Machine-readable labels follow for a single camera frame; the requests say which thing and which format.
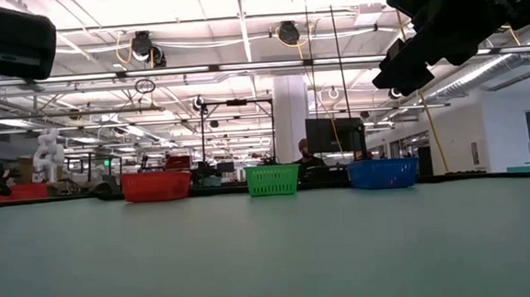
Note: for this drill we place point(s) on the red plastic basket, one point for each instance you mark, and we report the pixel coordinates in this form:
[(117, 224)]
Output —
[(156, 186)]

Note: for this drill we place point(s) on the black monitor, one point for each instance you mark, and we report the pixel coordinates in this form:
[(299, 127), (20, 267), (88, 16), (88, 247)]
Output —
[(329, 135)]

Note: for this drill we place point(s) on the blue plastic basket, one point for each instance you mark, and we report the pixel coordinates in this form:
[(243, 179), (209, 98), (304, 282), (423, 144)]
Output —
[(383, 173)]

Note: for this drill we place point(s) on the white column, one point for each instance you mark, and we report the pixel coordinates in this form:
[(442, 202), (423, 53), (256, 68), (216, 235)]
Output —
[(290, 114)]

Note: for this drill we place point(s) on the green plastic basket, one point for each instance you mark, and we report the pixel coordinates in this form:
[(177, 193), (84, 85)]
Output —
[(272, 180)]

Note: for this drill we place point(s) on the green table mat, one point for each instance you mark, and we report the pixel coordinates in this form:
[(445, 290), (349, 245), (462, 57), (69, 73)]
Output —
[(272, 258)]

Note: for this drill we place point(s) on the red storage bin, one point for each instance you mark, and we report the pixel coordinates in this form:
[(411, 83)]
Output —
[(23, 192)]

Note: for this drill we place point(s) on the person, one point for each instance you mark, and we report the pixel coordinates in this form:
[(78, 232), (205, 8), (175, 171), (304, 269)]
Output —
[(304, 148)]

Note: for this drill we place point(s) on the long ceiling light strip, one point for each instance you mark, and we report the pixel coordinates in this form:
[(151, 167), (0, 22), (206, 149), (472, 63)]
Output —
[(163, 72)]

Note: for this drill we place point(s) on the black rig frame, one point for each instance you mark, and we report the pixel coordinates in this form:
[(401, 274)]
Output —
[(202, 134)]

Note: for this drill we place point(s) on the red toolbox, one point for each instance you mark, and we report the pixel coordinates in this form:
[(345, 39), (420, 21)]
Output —
[(178, 163)]

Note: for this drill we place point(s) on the silver ventilation duct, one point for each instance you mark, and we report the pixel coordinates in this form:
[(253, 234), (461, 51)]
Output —
[(473, 78)]

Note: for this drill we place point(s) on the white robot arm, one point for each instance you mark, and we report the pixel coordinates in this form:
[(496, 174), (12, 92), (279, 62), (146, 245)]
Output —
[(48, 152)]

